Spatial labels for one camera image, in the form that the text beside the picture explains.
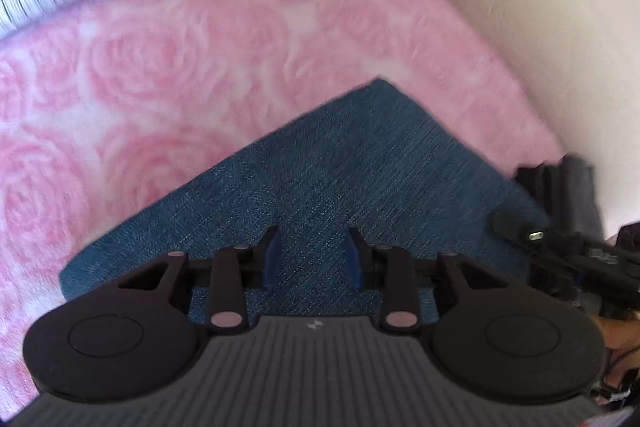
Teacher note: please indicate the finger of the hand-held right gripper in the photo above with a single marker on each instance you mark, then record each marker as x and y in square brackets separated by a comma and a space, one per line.
[517, 227]

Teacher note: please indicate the blue denim jeans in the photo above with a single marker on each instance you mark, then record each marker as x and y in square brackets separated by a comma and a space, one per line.
[345, 172]

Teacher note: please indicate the pink rose-pattern blanket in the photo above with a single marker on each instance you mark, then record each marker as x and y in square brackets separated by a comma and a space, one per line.
[165, 77]

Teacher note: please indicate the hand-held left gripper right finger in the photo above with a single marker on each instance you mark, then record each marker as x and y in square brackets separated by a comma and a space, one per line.
[354, 257]

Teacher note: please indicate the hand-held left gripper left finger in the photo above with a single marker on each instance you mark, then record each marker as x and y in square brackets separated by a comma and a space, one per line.
[270, 257]

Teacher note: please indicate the person's right hand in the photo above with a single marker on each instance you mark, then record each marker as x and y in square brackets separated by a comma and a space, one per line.
[620, 337]

